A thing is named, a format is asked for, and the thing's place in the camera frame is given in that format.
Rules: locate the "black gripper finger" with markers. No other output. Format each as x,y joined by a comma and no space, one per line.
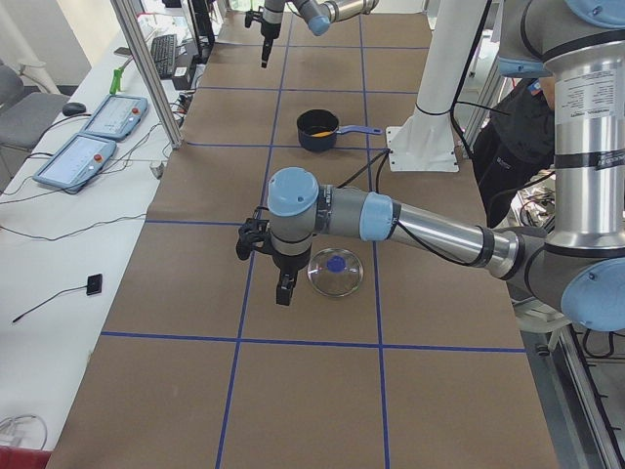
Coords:
266,53
284,289

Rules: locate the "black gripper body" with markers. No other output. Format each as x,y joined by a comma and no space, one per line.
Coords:
287,264
268,21

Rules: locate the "glass pot lid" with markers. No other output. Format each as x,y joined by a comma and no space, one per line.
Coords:
335,272

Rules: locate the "dark blue saucepan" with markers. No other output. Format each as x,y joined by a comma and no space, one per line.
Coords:
322,119

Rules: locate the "orange corn cob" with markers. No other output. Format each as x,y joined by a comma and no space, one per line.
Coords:
322,134

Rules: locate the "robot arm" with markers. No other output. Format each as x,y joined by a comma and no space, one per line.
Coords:
318,16
578,267

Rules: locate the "black keyboard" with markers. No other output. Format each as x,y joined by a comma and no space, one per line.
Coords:
163,51

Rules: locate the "upper blue teach pendant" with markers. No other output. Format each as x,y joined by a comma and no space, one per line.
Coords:
116,117

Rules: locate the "blue teach pendant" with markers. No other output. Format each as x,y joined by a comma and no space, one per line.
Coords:
76,163
116,117

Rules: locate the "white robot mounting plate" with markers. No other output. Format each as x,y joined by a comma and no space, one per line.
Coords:
416,149

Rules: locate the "small black device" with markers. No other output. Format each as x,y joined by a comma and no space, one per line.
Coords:
94,284

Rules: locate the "black computer mouse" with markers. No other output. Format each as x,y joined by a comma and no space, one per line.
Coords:
73,108

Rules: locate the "lower blue teach pendant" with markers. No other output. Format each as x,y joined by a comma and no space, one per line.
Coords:
76,163

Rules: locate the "person in black clothes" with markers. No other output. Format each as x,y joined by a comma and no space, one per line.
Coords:
517,142

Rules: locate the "aluminium frame post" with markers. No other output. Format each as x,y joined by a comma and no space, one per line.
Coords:
127,20

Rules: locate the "white camera pillar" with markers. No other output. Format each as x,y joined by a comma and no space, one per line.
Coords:
456,27

